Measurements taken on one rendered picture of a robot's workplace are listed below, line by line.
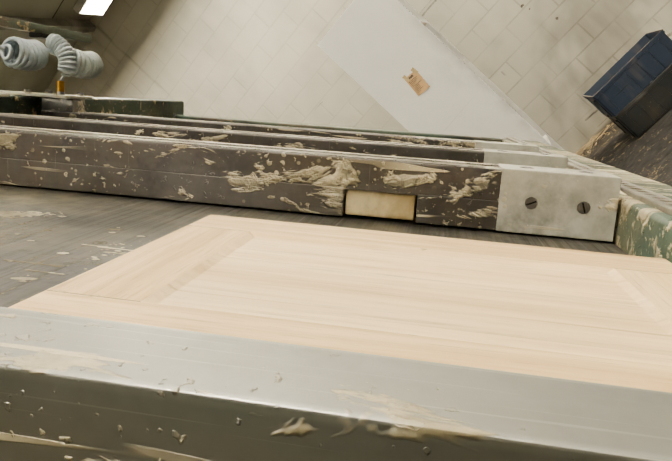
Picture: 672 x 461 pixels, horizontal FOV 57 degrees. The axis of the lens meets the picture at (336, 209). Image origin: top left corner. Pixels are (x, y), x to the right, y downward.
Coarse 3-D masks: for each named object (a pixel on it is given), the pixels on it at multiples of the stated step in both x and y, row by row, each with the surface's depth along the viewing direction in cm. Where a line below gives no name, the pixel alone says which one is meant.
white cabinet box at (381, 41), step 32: (384, 0) 413; (352, 32) 424; (384, 32) 419; (416, 32) 413; (352, 64) 430; (384, 64) 424; (416, 64) 418; (448, 64) 413; (384, 96) 429; (416, 96) 424; (448, 96) 418; (480, 96) 413; (416, 128) 429; (448, 128) 424; (480, 128) 418; (512, 128) 413
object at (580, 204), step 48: (0, 144) 78; (48, 144) 77; (96, 144) 76; (144, 144) 75; (192, 144) 74; (240, 144) 78; (96, 192) 77; (144, 192) 76; (192, 192) 75; (240, 192) 74; (288, 192) 73; (336, 192) 72; (432, 192) 70; (480, 192) 69; (528, 192) 68; (576, 192) 67
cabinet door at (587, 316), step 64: (128, 256) 43; (192, 256) 44; (256, 256) 46; (320, 256) 47; (384, 256) 49; (448, 256) 50; (512, 256) 50; (576, 256) 52; (640, 256) 53; (128, 320) 31; (192, 320) 31; (256, 320) 32; (320, 320) 34; (384, 320) 34; (448, 320) 35; (512, 320) 36; (576, 320) 36; (640, 320) 37; (640, 384) 27
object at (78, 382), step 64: (0, 320) 24; (64, 320) 25; (0, 384) 20; (64, 384) 20; (128, 384) 20; (192, 384) 20; (256, 384) 20; (320, 384) 21; (384, 384) 21; (448, 384) 21; (512, 384) 22; (576, 384) 22; (0, 448) 21; (64, 448) 20; (128, 448) 20; (192, 448) 20; (256, 448) 19; (320, 448) 19; (384, 448) 19; (448, 448) 18; (512, 448) 18; (576, 448) 18; (640, 448) 18
